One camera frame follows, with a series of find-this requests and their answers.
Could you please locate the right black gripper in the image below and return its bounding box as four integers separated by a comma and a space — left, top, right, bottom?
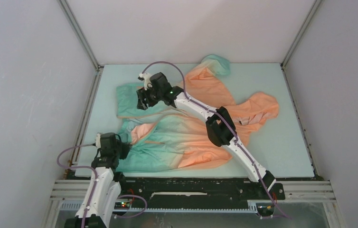
136, 84, 162, 111

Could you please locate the teal and orange gradient jacket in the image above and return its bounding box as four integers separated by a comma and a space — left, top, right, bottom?
116, 55, 279, 172

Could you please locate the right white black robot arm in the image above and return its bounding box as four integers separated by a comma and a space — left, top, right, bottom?
137, 73, 276, 199

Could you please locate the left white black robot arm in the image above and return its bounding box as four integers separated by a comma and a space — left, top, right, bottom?
64, 133, 131, 228

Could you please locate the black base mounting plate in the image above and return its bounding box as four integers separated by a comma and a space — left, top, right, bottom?
114, 177, 285, 211

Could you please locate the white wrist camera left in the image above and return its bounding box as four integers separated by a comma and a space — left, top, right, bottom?
94, 133, 102, 149

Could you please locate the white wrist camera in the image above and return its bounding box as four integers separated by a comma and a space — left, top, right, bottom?
94, 133, 102, 149
138, 73, 152, 91

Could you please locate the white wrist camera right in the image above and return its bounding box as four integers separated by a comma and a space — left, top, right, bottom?
138, 73, 152, 91

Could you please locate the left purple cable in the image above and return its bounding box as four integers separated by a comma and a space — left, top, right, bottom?
56, 143, 148, 228

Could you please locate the aluminium frame rail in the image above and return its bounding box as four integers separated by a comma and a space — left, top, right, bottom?
40, 179, 346, 228

